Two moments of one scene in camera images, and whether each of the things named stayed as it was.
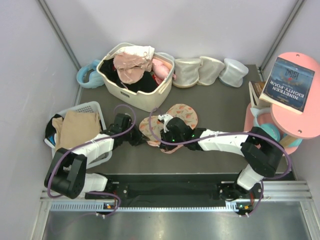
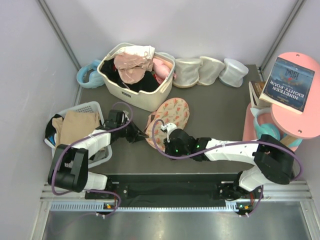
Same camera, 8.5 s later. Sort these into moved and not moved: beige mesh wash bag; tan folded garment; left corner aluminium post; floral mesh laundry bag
Moved: floral mesh laundry bag
Not moved: tan folded garment; beige mesh wash bag; left corner aluminium post
